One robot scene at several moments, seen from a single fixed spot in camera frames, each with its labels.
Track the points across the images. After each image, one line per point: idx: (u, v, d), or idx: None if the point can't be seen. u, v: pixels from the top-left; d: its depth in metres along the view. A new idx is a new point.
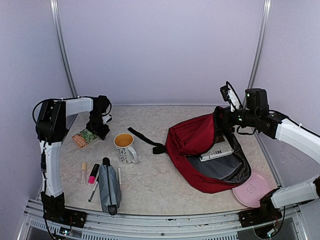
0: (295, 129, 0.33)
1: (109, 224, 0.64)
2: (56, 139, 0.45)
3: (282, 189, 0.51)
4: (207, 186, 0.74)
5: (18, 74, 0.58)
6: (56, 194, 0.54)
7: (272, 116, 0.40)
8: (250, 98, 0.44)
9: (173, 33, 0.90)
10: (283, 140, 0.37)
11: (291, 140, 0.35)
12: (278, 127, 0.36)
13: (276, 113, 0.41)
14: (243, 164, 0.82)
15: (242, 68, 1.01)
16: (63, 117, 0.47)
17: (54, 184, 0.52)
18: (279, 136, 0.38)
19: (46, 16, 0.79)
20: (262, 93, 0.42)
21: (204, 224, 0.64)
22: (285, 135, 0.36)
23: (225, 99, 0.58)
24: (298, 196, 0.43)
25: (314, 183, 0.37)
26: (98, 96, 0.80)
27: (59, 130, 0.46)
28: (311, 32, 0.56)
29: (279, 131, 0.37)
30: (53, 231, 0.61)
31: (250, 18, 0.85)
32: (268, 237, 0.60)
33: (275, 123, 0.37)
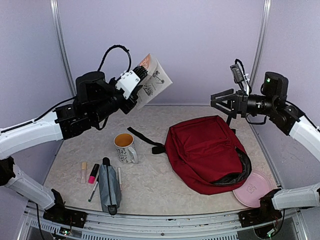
0: (312, 132, 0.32)
1: (109, 224, 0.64)
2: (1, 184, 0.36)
3: (284, 190, 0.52)
4: (203, 188, 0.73)
5: (18, 75, 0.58)
6: (48, 207, 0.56)
7: (289, 110, 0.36)
8: (270, 85, 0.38)
9: (173, 34, 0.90)
10: (299, 139, 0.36)
11: (305, 141, 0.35)
12: (295, 125, 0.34)
13: (293, 107, 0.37)
14: (244, 167, 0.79)
15: (242, 67, 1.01)
16: None
17: (44, 200, 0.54)
18: (294, 134, 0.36)
19: (46, 16, 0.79)
20: (287, 81, 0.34)
21: (204, 225, 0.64)
22: (302, 135, 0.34)
23: (238, 78, 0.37)
24: (301, 200, 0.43)
25: (317, 191, 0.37)
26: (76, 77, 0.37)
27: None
28: (311, 32, 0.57)
29: (295, 129, 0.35)
30: (53, 231, 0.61)
31: (250, 18, 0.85)
32: (268, 237, 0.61)
33: (293, 118, 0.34)
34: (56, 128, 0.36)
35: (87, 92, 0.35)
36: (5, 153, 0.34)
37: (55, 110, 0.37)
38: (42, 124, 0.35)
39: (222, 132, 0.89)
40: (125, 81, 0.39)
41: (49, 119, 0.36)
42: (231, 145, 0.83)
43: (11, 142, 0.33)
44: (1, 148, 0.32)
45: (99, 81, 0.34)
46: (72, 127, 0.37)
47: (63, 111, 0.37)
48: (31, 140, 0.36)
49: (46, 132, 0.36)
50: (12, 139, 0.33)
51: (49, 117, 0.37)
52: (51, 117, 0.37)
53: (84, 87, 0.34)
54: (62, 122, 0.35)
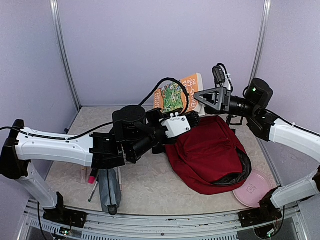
0: (289, 129, 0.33)
1: (109, 224, 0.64)
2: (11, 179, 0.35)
3: (281, 188, 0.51)
4: (204, 188, 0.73)
5: (18, 75, 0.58)
6: (48, 207, 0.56)
7: (265, 118, 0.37)
8: (254, 94, 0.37)
9: (173, 34, 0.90)
10: (279, 141, 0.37)
11: (285, 141, 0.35)
12: (272, 129, 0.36)
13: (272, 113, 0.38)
14: (244, 167, 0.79)
15: (242, 67, 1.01)
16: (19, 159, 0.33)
17: (48, 200, 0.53)
18: (274, 138, 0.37)
19: (46, 16, 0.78)
20: (270, 93, 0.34)
21: (204, 225, 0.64)
22: (281, 136, 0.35)
23: (219, 77, 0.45)
24: (300, 193, 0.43)
25: (313, 180, 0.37)
26: (114, 113, 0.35)
27: (4, 172, 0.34)
28: (312, 32, 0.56)
29: (273, 133, 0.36)
30: (53, 231, 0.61)
31: (250, 18, 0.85)
32: (268, 237, 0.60)
33: (268, 125, 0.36)
34: (86, 157, 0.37)
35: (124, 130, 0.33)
36: (27, 155, 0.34)
37: (93, 136, 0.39)
38: (76, 147, 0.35)
39: (221, 132, 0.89)
40: (176, 128, 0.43)
41: (85, 144, 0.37)
42: (231, 145, 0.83)
43: (35, 149, 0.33)
44: (22, 153, 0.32)
45: (138, 123, 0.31)
46: (104, 161, 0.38)
47: (99, 142, 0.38)
48: (56, 155, 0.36)
49: (73, 155, 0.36)
50: (43, 148, 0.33)
51: (86, 142, 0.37)
52: (88, 142, 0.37)
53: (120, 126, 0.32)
54: (96, 154, 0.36)
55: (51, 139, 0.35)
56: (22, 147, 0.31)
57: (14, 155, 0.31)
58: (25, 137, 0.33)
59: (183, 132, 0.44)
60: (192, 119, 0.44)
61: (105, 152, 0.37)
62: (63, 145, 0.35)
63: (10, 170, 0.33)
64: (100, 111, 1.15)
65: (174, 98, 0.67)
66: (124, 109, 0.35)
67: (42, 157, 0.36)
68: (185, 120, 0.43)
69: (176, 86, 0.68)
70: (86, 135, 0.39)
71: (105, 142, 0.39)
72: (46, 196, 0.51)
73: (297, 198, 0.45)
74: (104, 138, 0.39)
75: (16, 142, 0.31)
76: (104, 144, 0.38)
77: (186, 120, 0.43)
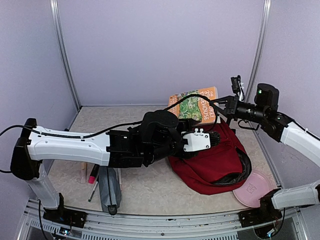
0: (301, 134, 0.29)
1: (110, 223, 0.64)
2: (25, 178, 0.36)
3: (284, 189, 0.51)
4: (206, 188, 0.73)
5: (18, 74, 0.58)
6: (48, 206, 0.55)
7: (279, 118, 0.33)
8: (261, 96, 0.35)
9: (174, 34, 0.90)
10: (288, 144, 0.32)
11: (296, 146, 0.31)
12: (284, 130, 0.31)
13: (283, 115, 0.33)
14: (244, 167, 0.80)
15: (243, 67, 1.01)
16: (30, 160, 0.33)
17: (50, 201, 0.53)
18: (284, 140, 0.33)
19: (46, 15, 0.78)
20: (277, 92, 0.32)
21: (204, 225, 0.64)
22: (292, 139, 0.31)
23: (234, 86, 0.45)
24: (302, 199, 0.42)
25: (316, 189, 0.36)
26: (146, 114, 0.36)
27: (20, 172, 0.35)
28: (311, 32, 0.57)
29: (285, 134, 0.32)
30: (53, 231, 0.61)
31: (250, 18, 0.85)
32: (268, 237, 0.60)
33: (282, 126, 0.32)
34: (103, 155, 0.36)
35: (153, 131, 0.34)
36: (41, 155, 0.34)
37: (110, 134, 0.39)
38: (89, 146, 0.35)
39: (222, 131, 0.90)
40: (197, 142, 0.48)
41: (100, 143, 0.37)
42: (231, 145, 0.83)
43: (46, 149, 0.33)
44: (35, 152, 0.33)
45: (172, 128, 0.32)
46: (122, 160, 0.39)
47: (116, 141, 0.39)
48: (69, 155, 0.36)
49: (86, 154, 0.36)
50: (55, 147, 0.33)
51: (101, 140, 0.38)
52: (103, 140, 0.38)
53: (153, 127, 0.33)
54: (113, 152, 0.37)
55: (64, 138, 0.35)
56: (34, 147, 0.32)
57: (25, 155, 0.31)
58: (38, 137, 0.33)
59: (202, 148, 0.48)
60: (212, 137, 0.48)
61: (123, 151, 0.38)
62: (76, 144, 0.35)
63: (24, 170, 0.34)
64: (100, 111, 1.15)
65: (191, 105, 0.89)
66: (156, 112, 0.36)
67: (54, 157, 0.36)
68: (206, 136, 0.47)
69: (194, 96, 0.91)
70: (102, 134, 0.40)
71: (122, 141, 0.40)
72: (49, 197, 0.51)
73: (294, 203, 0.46)
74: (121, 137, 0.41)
75: (27, 142, 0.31)
76: (122, 142, 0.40)
77: (207, 136, 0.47)
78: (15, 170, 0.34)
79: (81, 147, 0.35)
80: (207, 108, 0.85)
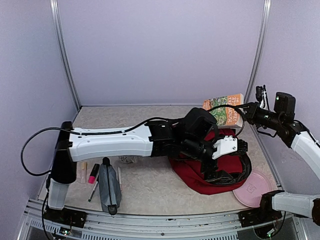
0: (309, 144, 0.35)
1: (109, 224, 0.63)
2: (64, 179, 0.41)
3: (285, 193, 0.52)
4: (204, 187, 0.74)
5: (18, 74, 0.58)
6: (52, 206, 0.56)
7: (293, 126, 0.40)
8: (279, 103, 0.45)
9: (174, 33, 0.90)
10: (298, 151, 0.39)
11: (304, 153, 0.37)
12: (295, 137, 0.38)
13: (299, 124, 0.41)
14: (244, 167, 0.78)
15: (242, 67, 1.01)
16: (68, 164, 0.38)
17: (54, 202, 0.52)
18: (295, 147, 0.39)
19: (46, 15, 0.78)
20: (292, 100, 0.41)
21: (204, 225, 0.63)
22: (299, 147, 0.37)
23: (257, 94, 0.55)
24: (298, 207, 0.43)
25: (312, 202, 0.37)
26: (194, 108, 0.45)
27: (58, 176, 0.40)
28: (311, 32, 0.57)
29: (295, 141, 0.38)
30: (53, 231, 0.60)
31: (250, 18, 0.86)
32: (268, 237, 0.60)
33: (294, 132, 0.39)
34: (147, 146, 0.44)
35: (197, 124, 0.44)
36: (85, 155, 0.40)
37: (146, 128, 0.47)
38: (132, 138, 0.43)
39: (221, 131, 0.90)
40: (225, 144, 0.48)
41: (140, 135, 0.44)
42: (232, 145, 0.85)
43: (89, 148, 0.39)
44: (79, 152, 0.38)
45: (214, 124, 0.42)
46: (164, 147, 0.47)
47: (155, 131, 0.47)
48: (114, 150, 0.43)
49: (129, 146, 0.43)
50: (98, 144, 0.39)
51: (140, 132, 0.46)
52: (141, 133, 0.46)
53: (199, 120, 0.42)
54: (155, 141, 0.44)
55: (104, 137, 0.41)
56: (77, 148, 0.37)
57: (64, 159, 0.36)
58: (79, 139, 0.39)
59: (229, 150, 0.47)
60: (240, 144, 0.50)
61: (164, 139, 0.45)
62: (120, 138, 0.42)
63: (63, 174, 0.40)
64: (100, 111, 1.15)
65: (219, 109, 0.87)
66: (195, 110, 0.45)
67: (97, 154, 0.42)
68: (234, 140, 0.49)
69: (223, 100, 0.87)
70: (141, 127, 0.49)
71: (162, 130, 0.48)
72: (53, 197, 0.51)
73: (292, 210, 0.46)
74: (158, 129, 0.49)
75: (69, 144, 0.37)
76: (161, 130, 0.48)
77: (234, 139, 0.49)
78: (55, 174, 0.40)
79: (125, 141, 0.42)
80: (233, 112, 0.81)
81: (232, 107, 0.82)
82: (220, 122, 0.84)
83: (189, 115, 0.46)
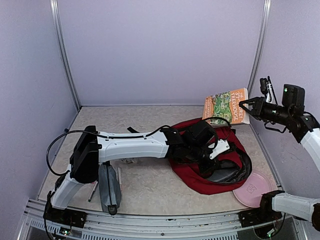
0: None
1: (109, 223, 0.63)
2: (82, 180, 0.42)
3: (287, 194, 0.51)
4: (201, 187, 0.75)
5: (18, 75, 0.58)
6: (56, 206, 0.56)
7: (306, 119, 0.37)
8: (287, 95, 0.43)
9: (173, 34, 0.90)
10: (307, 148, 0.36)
11: (312, 152, 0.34)
12: (307, 134, 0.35)
13: (311, 117, 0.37)
14: (244, 167, 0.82)
15: (243, 67, 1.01)
16: (91, 164, 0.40)
17: (59, 200, 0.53)
18: (304, 143, 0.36)
19: (46, 15, 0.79)
20: (300, 91, 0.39)
21: (204, 225, 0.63)
22: (309, 144, 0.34)
23: (262, 87, 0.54)
24: (298, 209, 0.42)
25: (311, 207, 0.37)
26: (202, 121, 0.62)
27: (80, 178, 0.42)
28: (311, 31, 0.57)
29: (306, 138, 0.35)
30: (53, 231, 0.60)
31: (250, 19, 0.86)
32: (268, 237, 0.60)
33: (306, 127, 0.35)
34: (163, 148, 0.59)
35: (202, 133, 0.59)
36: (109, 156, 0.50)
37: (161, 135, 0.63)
38: (153, 143, 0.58)
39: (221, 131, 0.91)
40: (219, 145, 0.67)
41: (158, 140, 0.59)
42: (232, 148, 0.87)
43: (119, 149, 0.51)
44: (105, 153, 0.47)
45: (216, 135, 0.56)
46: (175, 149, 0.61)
47: (171, 136, 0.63)
48: (134, 152, 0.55)
49: (147, 148, 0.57)
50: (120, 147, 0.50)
51: (157, 138, 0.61)
52: (159, 138, 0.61)
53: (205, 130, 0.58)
54: (170, 144, 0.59)
55: (126, 141, 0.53)
56: (106, 150, 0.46)
57: (92, 159, 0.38)
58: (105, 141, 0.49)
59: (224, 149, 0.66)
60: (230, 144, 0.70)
61: (177, 143, 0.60)
62: (143, 143, 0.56)
63: (86, 175, 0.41)
64: (100, 111, 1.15)
65: (223, 106, 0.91)
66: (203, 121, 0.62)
67: (116, 156, 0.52)
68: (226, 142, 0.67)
69: (225, 97, 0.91)
70: (156, 133, 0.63)
71: (175, 136, 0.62)
72: (59, 196, 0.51)
73: (292, 212, 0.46)
74: (172, 133, 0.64)
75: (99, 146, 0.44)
76: (174, 135, 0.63)
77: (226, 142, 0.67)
78: (77, 176, 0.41)
79: (148, 144, 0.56)
80: (238, 108, 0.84)
81: (236, 102, 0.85)
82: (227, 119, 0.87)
83: (199, 125, 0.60)
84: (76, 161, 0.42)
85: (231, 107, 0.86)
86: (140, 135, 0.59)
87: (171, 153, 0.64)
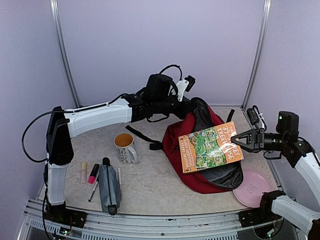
0: (315, 170, 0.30)
1: (109, 223, 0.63)
2: (62, 159, 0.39)
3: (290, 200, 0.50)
4: (198, 186, 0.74)
5: (18, 74, 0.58)
6: (53, 203, 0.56)
7: (299, 144, 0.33)
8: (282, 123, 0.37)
9: (174, 33, 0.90)
10: (300, 172, 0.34)
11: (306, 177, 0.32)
12: (301, 159, 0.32)
13: (304, 141, 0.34)
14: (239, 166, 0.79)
15: (243, 67, 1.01)
16: (66, 140, 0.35)
17: (55, 195, 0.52)
18: (299, 168, 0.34)
19: (46, 15, 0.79)
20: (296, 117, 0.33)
21: (204, 225, 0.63)
22: (303, 169, 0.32)
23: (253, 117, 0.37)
24: (297, 220, 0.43)
25: (311, 222, 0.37)
26: (152, 76, 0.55)
27: (57, 157, 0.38)
28: (312, 31, 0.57)
29: (300, 164, 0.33)
30: (53, 231, 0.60)
31: (250, 18, 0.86)
32: (268, 237, 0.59)
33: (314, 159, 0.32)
34: (129, 112, 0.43)
35: (159, 85, 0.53)
36: (78, 131, 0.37)
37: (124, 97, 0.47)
38: (116, 108, 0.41)
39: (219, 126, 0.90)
40: (181, 86, 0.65)
41: (122, 104, 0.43)
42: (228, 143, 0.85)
43: (82, 123, 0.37)
44: (73, 128, 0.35)
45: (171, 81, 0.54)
46: (141, 112, 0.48)
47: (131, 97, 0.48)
48: (101, 122, 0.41)
49: (113, 114, 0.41)
50: (85, 118, 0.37)
51: (121, 102, 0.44)
52: (122, 102, 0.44)
53: (158, 81, 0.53)
54: (134, 106, 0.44)
55: (87, 110, 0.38)
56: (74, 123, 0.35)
57: (62, 135, 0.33)
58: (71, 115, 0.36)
59: (186, 86, 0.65)
60: (189, 77, 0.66)
61: (139, 103, 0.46)
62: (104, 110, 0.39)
63: (64, 153, 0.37)
64: None
65: (209, 145, 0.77)
66: (159, 77, 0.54)
67: (83, 130, 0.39)
68: (184, 79, 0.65)
69: (210, 133, 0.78)
70: (119, 98, 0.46)
71: (135, 98, 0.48)
72: (52, 190, 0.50)
73: (291, 218, 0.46)
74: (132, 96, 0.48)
75: (65, 120, 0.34)
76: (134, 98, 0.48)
77: (183, 79, 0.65)
78: (53, 155, 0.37)
79: (113, 111, 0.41)
80: (229, 144, 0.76)
81: (224, 137, 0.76)
82: (219, 161, 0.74)
83: (150, 82, 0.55)
84: (49, 141, 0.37)
85: (221, 147, 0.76)
86: (101, 103, 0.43)
87: (138, 117, 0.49)
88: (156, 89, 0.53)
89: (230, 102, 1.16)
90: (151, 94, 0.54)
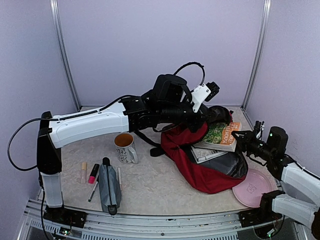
0: (298, 172, 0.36)
1: (109, 223, 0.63)
2: (49, 169, 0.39)
3: (288, 198, 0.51)
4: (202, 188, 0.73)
5: (18, 74, 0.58)
6: (51, 205, 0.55)
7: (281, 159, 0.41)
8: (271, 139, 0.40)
9: (174, 33, 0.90)
10: (288, 182, 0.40)
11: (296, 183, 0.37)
12: (284, 170, 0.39)
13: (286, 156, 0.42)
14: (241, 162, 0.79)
15: (243, 67, 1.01)
16: (51, 151, 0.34)
17: (53, 195, 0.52)
18: (285, 178, 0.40)
19: (46, 15, 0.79)
20: (284, 137, 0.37)
21: (204, 225, 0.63)
22: (289, 177, 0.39)
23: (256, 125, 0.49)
24: (298, 215, 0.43)
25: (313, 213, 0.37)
26: (161, 77, 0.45)
27: (44, 166, 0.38)
28: (311, 31, 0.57)
29: (284, 173, 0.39)
30: (53, 231, 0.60)
31: (250, 19, 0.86)
32: (268, 237, 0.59)
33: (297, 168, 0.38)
34: (122, 121, 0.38)
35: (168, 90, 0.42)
36: (63, 141, 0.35)
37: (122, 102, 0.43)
38: (108, 115, 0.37)
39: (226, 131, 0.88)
40: (199, 93, 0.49)
41: (115, 111, 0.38)
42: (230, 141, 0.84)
43: (69, 132, 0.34)
44: (57, 138, 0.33)
45: (183, 84, 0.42)
46: (140, 120, 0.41)
47: (130, 103, 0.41)
48: (90, 131, 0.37)
49: (104, 124, 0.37)
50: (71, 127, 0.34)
51: (115, 109, 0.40)
52: (116, 109, 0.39)
53: (167, 85, 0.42)
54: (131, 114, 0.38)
55: (75, 118, 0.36)
56: (57, 133, 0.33)
57: (45, 147, 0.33)
58: (57, 123, 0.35)
59: (205, 96, 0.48)
60: (212, 86, 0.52)
61: (139, 111, 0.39)
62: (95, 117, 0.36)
63: (50, 163, 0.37)
64: None
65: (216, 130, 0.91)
66: (169, 79, 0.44)
67: (71, 139, 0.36)
68: (205, 86, 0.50)
69: (221, 124, 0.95)
70: (115, 104, 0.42)
71: (136, 104, 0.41)
72: (49, 190, 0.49)
73: (293, 216, 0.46)
74: (133, 100, 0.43)
75: (49, 130, 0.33)
76: (135, 104, 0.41)
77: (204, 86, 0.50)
78: (40, 164, 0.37)
79: (102, 119, 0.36)
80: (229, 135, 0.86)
81: (230, 130, 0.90)
82: (215, 141, 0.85)
83: (157, 84, 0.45)
84: None
85: (224, 134, 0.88)
86: (93, 110, 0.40)
87: (138, 126, 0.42)
88: (165, 95, 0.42)
89: (230, 102, 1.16)
90: (157, 101, 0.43)
